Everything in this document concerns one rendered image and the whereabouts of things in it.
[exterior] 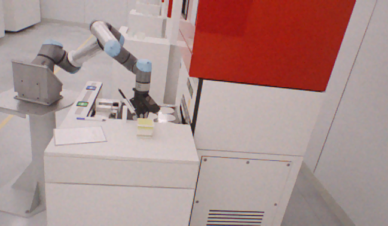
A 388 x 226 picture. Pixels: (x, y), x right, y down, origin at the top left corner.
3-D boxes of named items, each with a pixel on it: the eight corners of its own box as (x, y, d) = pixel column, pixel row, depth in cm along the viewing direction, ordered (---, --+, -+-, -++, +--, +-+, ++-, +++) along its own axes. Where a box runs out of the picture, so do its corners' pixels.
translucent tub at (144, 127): (152, 131, 146) (153, 118, 143) (152, 139, 139) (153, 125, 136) (136, 130, 144) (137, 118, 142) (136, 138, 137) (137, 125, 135)
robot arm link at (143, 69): (147, 57, 154) (155, 62, 148) (145, 78, 158) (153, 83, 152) (133, 57, 149) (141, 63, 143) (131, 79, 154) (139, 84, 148)
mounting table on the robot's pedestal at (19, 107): (-19, 121, 183) (-21, 101, 178) (30, 98, 224) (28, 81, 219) (50, 137, 179) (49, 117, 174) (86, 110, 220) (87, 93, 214)
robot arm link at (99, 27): (92, 8, 175) (118, 39, 141) (106, 20, 183) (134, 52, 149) (79, 23, 176) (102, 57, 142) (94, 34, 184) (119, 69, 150)
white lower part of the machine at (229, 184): (239, 183, 283) (259, 103, 251) (270, 257, 209) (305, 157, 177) (164, 180, 271) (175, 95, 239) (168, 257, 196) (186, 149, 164)
